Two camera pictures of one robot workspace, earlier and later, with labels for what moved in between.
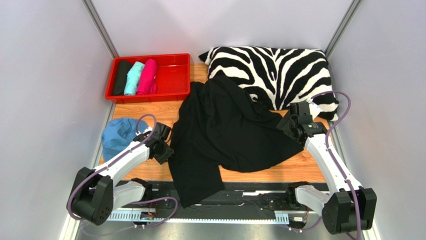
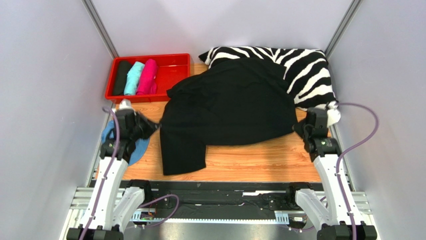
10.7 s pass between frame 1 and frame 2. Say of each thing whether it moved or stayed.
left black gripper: moved
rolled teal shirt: stayed
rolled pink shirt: stayed
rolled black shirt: stayed
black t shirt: moved
